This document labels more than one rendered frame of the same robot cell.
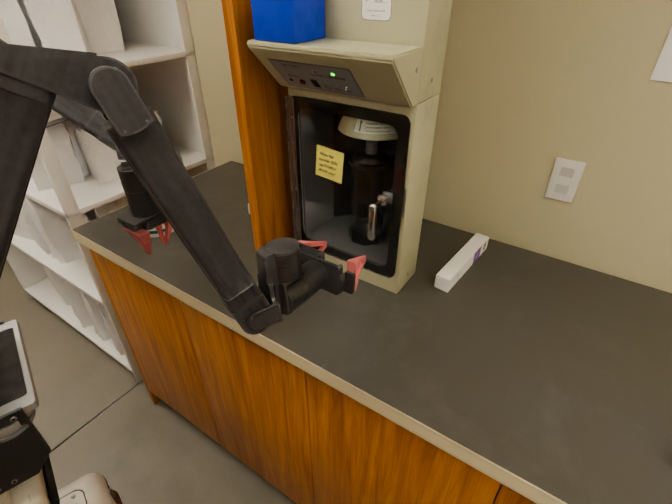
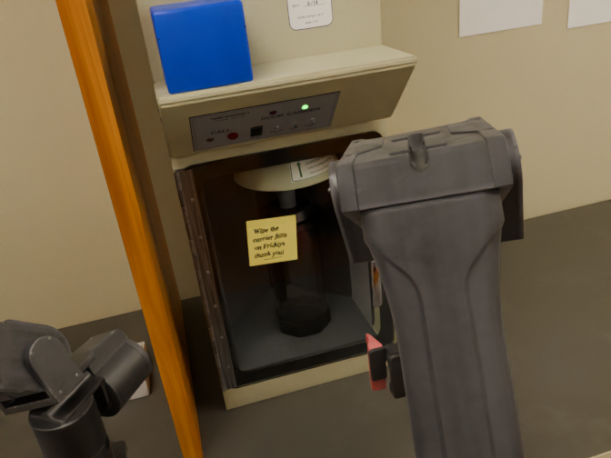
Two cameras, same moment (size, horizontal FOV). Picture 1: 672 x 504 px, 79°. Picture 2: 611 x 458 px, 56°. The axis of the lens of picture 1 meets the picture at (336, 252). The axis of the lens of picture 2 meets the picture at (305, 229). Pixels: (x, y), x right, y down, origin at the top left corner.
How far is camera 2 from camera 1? 63 cm
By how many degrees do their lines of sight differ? 41
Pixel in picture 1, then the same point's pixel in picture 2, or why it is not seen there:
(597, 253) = not seen: hidden behind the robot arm
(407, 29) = (357, 29)
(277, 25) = (218, 61)
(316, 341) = not seen: outside the picture
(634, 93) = (451, 52)
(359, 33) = (289, 49)
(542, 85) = not seen: hidden behind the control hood
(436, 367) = (535, 395)
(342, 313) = (387, 426)
